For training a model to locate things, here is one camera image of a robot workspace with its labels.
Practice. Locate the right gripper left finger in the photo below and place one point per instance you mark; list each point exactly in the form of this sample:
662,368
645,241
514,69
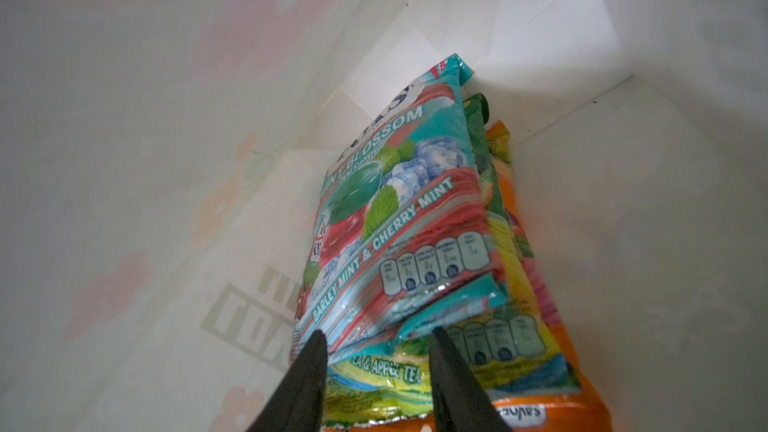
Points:
297,403

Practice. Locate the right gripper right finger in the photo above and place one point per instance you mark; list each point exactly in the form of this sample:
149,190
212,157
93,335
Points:
459,402

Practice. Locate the white paper gift bag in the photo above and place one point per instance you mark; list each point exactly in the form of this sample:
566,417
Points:
161,162

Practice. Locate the orange snack packet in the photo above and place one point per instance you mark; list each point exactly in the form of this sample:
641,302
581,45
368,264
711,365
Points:
520,354

